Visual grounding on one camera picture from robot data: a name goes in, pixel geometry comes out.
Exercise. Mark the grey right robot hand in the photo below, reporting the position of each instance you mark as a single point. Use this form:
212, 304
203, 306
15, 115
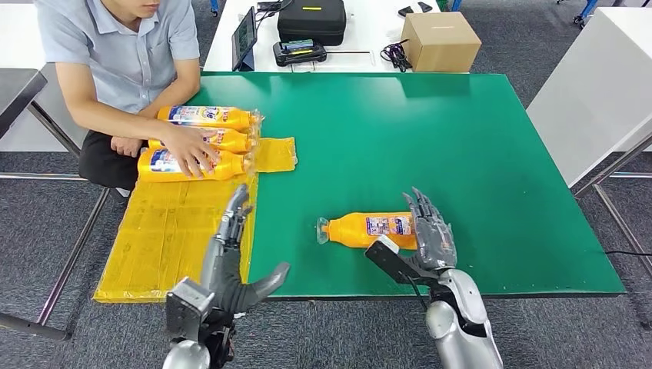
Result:
433, 239

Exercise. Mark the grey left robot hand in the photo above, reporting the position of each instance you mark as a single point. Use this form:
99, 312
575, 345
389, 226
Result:
224, 275

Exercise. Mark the orange detergent bottle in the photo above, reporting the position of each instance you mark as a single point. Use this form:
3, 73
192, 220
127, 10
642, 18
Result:
232, 141
203, 116
351, 232
153, 173

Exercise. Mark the yellow taped cardboard sheet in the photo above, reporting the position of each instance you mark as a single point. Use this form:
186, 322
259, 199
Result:
168, 239

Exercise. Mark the brown cardboard box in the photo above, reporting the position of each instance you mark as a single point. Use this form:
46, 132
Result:
438, 46

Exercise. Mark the white side table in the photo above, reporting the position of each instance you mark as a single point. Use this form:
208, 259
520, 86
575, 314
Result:
586, 102

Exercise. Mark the black handheld controller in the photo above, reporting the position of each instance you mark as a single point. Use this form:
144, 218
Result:
299, 53

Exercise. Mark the small black device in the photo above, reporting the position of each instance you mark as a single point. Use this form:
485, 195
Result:
406, 10
425, 7

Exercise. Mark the green plastic crate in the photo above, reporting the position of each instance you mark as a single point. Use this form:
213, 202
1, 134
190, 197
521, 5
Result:
444, 4

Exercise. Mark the black tablet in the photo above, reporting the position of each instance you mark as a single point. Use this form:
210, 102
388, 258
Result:
244, 35

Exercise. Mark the black carrying case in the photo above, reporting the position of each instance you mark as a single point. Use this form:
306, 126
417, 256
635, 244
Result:
311, 23

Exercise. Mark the person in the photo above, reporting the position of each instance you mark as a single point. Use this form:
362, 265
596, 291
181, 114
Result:
117, 46

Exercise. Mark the black power adapter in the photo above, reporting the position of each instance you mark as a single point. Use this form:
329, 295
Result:
269, 6

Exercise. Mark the dark grey steel table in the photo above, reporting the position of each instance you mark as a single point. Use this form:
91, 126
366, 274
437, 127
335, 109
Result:
18, 91

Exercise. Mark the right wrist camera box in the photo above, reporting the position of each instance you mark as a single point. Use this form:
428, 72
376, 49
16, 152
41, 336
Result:
389, 262

